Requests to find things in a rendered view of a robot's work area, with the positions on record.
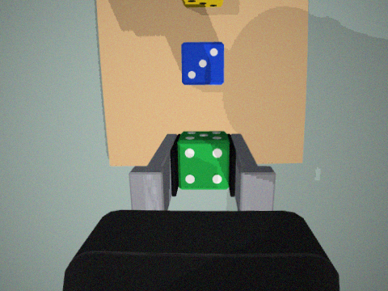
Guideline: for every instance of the blue die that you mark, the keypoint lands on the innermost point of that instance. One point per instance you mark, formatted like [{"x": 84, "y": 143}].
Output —
[{"x": 202, "y": 63}]

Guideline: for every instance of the tan flat mat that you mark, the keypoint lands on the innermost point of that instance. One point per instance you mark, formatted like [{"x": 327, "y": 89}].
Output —
[{"x": 263, "y": 95}]

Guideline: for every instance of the yellow die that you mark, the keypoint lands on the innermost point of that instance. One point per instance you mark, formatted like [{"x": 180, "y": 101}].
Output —
[{"x": 202, "y": 3}]

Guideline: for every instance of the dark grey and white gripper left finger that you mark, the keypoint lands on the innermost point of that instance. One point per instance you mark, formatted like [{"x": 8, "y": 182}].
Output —
[{"x": 152, "y": 186}]

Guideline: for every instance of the green die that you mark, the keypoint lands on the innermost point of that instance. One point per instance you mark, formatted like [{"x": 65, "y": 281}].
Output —
[{"x": 203, "y": 160}]

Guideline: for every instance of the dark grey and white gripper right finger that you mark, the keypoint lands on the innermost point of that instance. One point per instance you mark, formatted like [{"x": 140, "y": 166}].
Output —
[{"x": 252, "y": 186}]

